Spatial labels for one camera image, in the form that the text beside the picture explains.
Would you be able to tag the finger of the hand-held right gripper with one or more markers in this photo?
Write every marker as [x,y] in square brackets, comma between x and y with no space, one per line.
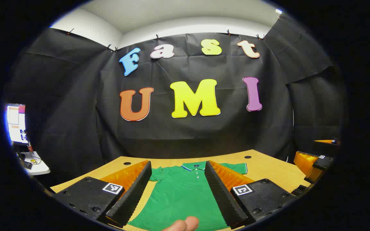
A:
[305,162]
[326,141]

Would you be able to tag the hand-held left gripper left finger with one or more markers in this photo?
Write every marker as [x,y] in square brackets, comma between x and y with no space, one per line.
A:
[133,192]

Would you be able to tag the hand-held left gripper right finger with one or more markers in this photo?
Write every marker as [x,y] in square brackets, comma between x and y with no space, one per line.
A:
[220,192]

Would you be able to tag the green T-shirt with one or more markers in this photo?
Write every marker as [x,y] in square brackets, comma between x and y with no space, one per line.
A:
[181,192]

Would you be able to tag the black backdrop cloth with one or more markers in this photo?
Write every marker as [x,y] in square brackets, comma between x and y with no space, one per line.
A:
[204,134]

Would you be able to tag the white side table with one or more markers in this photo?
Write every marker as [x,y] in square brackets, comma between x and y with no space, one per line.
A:
[39,166]

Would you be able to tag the black keyboard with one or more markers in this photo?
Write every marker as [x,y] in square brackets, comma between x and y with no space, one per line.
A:
[27,165]

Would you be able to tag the red bottle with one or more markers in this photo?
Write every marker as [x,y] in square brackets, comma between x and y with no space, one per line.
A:
[29,147]

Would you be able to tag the computer monitor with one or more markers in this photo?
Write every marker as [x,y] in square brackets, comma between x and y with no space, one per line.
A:
[16,123]

